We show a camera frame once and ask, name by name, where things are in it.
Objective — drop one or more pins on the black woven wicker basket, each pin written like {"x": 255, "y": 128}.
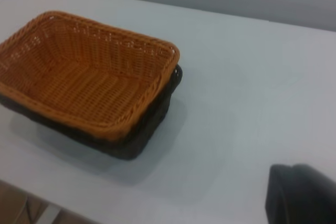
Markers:
{"x": 147, "y": 140}

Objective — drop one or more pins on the white table leg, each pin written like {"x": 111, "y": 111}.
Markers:
{"x": 49, "y": 214}

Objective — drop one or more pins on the orange woven wicker basket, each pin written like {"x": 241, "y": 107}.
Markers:
{"x": 86, "y": 85}

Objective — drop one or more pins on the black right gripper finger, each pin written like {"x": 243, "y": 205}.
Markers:
{"x": 304, "y": 197}

